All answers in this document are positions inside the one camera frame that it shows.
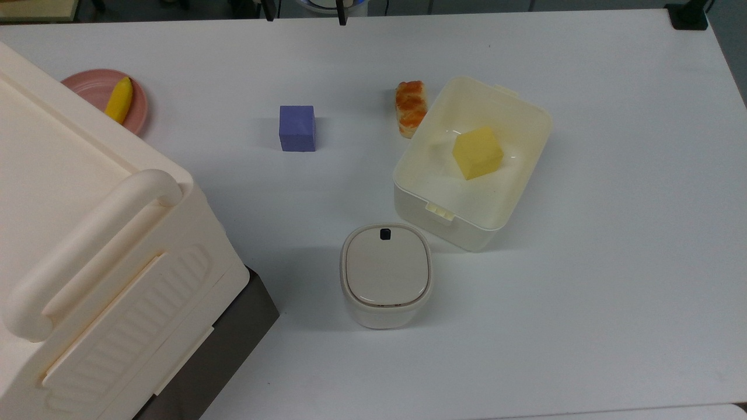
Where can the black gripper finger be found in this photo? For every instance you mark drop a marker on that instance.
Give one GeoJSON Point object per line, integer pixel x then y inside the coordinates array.
{"type": "Point", "coordinates": [343, 11]}
{"type": "Point", "coordinates": [268, 9]}

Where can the purple cube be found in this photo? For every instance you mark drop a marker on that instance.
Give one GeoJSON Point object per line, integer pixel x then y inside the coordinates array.
{"type": "Point", "coordinates": [297, 128]}

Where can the yellow cube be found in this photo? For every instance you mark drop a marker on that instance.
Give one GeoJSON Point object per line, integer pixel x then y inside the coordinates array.
{"type": "Point", "coordinates": [477, 153]}

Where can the white open plastic box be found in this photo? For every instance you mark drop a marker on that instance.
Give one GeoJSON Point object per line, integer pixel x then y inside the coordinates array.
{"type": "Point", "coordinates": [496, 201]}

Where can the large cream storage box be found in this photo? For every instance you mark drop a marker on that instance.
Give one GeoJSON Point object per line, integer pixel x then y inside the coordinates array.
{"type": "Point", "coordinates": [87, 233]}

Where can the orange glazed toy bread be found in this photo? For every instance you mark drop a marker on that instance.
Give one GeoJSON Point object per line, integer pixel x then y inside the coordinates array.
{"type": "Point", "coordinates": [411, 108]}

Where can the yellow toy banana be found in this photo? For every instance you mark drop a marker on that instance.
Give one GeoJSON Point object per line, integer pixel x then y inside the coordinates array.
{"type": "Point", "coordinates": [119, 99]}

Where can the pink plate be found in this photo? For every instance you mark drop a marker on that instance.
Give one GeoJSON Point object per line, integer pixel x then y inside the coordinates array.
{"type": "Point", "coordinates": [93, 87]}

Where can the light wooden board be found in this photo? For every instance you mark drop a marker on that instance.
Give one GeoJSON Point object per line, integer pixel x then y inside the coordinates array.
{"type": "Point", "coordinates": [35, 9]}

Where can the small beige trash can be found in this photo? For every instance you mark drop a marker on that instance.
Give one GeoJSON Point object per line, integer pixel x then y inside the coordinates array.
{"type": "Point", "coordinates": [385, 274]}

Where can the dark wooden drawer cabinet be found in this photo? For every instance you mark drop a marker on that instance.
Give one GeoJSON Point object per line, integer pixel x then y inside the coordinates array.
{"type": "Point", "coordinates": [233, 338]}

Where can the black clamp mount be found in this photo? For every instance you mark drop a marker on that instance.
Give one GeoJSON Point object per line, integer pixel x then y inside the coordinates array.
{"type": "Point", "coordinates": [688, 16]}

